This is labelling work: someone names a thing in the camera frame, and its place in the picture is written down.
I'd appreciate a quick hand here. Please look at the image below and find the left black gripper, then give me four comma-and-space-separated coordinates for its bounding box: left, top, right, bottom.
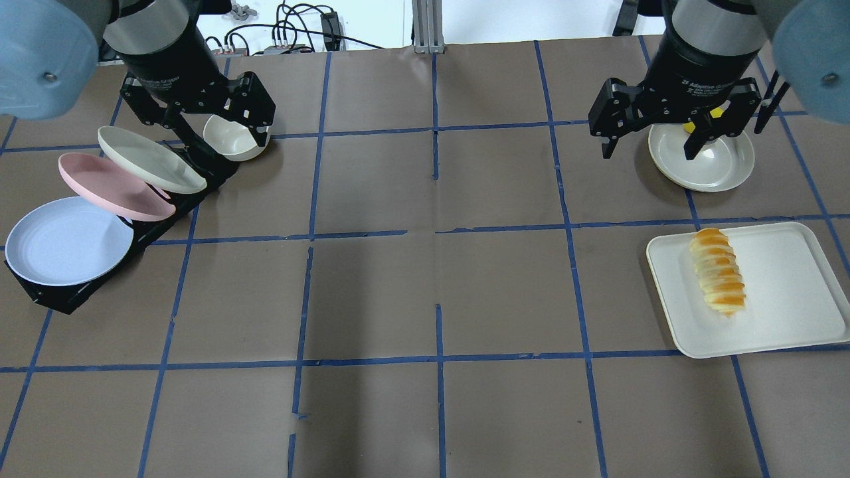
120, 56, 276, 189

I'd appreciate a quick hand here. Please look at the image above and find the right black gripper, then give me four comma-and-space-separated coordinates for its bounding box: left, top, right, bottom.
587, 63, 761, 161

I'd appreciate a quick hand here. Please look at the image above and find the orange striped bread roll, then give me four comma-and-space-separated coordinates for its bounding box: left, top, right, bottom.
689, 228, 746, 317

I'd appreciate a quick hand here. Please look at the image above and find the light blue plate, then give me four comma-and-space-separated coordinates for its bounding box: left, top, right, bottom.
4, 197, 134, 287

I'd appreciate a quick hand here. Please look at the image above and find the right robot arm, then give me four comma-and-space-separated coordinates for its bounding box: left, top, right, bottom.
588, 1, 849, 160

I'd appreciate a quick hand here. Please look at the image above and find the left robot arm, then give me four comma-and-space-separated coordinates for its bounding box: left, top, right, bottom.
2, 1, 276, 177

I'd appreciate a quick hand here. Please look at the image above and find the cream round plate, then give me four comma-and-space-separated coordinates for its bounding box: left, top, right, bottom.
647, 124, 755, 193

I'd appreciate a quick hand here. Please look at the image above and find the cream plate in rack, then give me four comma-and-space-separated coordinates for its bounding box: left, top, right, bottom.
97, 126, 207, 195

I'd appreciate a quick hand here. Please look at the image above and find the pink plate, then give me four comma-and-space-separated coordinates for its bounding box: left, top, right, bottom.
58, 152, 176, 222

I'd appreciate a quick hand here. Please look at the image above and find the black plate rack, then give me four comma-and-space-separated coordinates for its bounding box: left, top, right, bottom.
4, 147, 225, 314

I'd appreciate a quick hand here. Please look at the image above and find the cream bowl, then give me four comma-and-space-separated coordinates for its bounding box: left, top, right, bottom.
202, 115, 266, 161

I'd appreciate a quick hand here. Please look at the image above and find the yellow lemon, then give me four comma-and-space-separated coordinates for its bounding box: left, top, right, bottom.
683, 106, 724, 135

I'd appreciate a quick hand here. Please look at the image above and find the white rectangular tray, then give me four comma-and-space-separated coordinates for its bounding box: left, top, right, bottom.
645, 222, 848, 359

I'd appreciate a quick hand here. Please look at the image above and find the black cables bundle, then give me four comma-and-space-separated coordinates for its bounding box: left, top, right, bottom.
206, 0, 386, 56

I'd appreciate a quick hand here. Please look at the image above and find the aluminium frame post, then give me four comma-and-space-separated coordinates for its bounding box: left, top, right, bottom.
412, 0, 446, 54

